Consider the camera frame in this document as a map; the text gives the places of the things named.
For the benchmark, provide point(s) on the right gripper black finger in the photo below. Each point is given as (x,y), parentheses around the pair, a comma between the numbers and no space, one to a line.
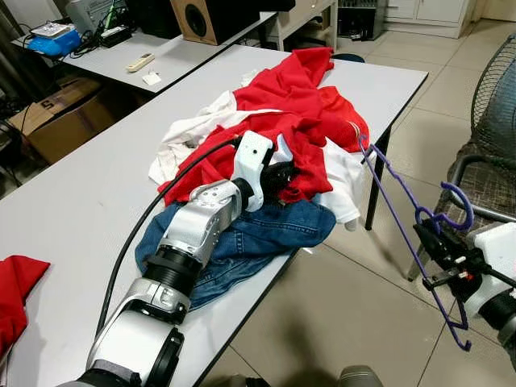
(433,244)
(444,234)

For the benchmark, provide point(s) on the purple plastic clothes hanger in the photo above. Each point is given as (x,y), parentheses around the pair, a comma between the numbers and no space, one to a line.
(471,214)

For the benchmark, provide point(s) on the red printed t-shirt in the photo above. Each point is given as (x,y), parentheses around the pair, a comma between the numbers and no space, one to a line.
(322,137)

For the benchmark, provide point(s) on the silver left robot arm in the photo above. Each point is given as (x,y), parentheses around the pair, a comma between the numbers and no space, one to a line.
(197,222)

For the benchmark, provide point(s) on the brown plaid metal chair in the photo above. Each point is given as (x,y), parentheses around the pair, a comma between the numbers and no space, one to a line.
(484,193)

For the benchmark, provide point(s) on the blue denim jeans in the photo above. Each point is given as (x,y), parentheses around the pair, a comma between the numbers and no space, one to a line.
(266,234)

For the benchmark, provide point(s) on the loose white t-shirt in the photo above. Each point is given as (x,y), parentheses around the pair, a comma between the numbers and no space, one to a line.
(189,133)

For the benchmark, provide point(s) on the black grille electric fan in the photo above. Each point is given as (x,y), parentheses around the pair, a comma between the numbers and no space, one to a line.
(496,105)

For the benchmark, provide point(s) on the blue round stool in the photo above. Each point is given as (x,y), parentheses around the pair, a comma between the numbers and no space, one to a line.
(348,57)

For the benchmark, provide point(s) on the grey desk with electronics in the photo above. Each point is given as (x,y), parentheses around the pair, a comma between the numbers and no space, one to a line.
(193,60)

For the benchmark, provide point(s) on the grey robot right leg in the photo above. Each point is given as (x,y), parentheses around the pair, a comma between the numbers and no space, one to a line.
(361,377)

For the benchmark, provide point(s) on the grey robot leg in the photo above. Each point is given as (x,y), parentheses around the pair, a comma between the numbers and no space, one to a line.
(242,382)
(361,377)

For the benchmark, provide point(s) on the small white paper card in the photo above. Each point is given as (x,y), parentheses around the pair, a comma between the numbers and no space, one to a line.
(151,78)

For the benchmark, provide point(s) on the beige wooden side table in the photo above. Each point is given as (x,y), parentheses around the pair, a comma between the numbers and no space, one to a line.
(306,12)

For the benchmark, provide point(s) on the wooden black loudspeaker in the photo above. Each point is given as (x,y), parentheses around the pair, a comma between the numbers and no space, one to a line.
(210,20)

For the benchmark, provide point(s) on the black computer tower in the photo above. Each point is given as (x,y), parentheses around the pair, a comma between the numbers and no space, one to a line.
(361,20)

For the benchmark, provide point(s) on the white remote control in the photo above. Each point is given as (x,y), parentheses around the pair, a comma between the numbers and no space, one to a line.
(141,62)

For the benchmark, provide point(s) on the grey table black legs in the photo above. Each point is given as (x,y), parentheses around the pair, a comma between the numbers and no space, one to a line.
(97,185)

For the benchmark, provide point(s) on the grey robot left leg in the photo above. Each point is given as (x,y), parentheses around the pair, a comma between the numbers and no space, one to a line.
(242,382)

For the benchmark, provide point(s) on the brown cardboard box printed letter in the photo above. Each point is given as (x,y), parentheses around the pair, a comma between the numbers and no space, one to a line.
(68,129)

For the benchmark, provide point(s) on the black power strip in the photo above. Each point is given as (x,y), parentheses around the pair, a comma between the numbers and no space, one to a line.
(114,36)

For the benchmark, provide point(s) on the white low cabinets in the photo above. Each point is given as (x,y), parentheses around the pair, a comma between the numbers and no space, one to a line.
(427,12)

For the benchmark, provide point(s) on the grey electronic box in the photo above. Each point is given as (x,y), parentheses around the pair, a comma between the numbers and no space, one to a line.
(89,12)

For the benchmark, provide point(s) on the blue device white top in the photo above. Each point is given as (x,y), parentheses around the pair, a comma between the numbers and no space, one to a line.
(52,44)

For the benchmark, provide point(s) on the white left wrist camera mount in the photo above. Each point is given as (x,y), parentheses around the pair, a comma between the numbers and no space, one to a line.
(254,157)

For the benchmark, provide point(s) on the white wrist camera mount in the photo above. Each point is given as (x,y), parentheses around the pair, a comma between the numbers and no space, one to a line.
(254,157)
(496,250)

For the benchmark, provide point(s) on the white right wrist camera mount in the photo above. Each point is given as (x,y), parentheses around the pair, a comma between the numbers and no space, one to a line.
(496,250)

